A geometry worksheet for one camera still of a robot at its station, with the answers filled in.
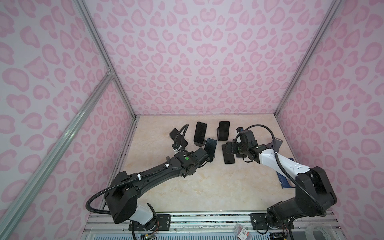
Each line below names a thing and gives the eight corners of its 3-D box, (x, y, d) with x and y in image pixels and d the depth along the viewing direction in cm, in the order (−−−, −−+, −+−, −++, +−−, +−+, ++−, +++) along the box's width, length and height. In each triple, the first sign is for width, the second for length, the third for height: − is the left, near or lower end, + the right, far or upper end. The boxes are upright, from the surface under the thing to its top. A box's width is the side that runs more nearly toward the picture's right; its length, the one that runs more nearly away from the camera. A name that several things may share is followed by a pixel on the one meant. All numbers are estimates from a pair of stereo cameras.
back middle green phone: (194, 144, 105) (193, 130, 93) (197, 135, 110) (197, 121, 98) (202, 146, 103) (203, 133, 92) (206, 138, 108) (207, 123, 97)
